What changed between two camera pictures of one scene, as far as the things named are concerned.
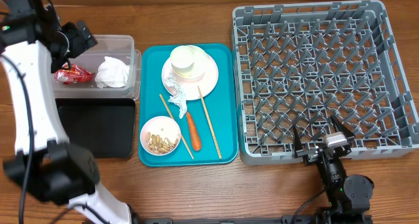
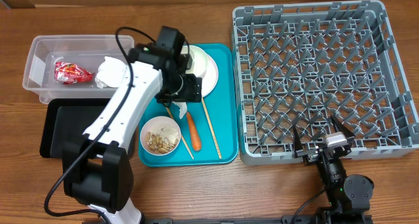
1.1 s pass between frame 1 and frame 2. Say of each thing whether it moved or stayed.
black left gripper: moved
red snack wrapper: stayed
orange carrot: stayed
